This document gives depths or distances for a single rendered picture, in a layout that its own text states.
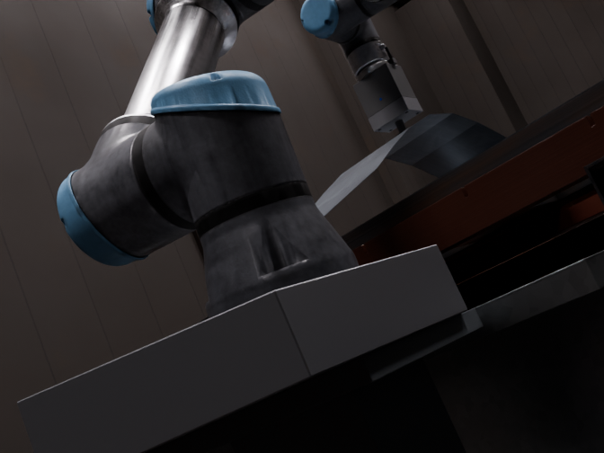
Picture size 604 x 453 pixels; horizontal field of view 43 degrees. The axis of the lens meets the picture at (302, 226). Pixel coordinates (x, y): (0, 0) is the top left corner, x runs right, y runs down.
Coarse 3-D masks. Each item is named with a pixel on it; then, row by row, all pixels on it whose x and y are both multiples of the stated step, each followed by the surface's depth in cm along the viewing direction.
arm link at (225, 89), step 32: (160, 96) 72; (192, 96) 71; (224, 96) 70; (256, 96) 72; (160, 128) 73; (192, 128) 70; (224, 128) 70; (256, 128) 71; (160, 160) 73; (192, 160) 71; (224, 160) 70; (256, 160) 70; (288, 160) 72; (160, 192) 74; (192, 192) 71; (224, 192) 69; (192, 224) 77
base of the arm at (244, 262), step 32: (256, 192) 69; (288, 192) 70; (224, 224) 69; (256, 224) 69; (288, 224) 69; (320, 224) 71; (224, 256) 69; (256, 256) 67; (288, 256) 68; (320, 256) 68; (352, 256) 72; (224, 288) 68; (256, 288) 66
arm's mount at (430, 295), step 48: (288, 288) 51; (336, 288) 56; (384, 288) 62; (432, 288) 69; (192, 336) 54; (240, 336) 52; (288, 336) 50; (336, 336) 53; (384, 336) 58; (96, 384) 59; (144, 384) 57; (192, 384) 54; (240, 384) 52; (288, 384) 50; (48, 432) 63; (96, 432) 60; (144, 432) 57
